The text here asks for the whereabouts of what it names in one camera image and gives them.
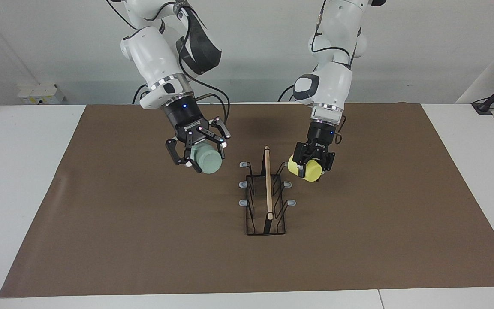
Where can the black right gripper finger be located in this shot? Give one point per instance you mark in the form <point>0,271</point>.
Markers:
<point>178,152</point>
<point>221,133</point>

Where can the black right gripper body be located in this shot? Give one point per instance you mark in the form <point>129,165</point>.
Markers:
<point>185,120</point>

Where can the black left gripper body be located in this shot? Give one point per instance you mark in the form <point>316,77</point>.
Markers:
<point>320,141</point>

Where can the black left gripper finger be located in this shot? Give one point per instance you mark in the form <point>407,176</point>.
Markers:
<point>329,162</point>
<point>301,159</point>

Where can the yellow plastic cup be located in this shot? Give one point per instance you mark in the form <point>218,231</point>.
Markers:
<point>313,171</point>

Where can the light green plastic cup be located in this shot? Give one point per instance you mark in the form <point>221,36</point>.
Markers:
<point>207,161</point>

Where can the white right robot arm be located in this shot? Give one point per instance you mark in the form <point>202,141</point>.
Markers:
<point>155,51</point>

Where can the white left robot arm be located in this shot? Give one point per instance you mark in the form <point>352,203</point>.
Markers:
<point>332,81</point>

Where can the brown table mat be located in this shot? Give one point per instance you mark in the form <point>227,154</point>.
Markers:
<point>144,249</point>

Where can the white power strip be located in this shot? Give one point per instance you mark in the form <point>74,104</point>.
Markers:
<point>41,94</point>

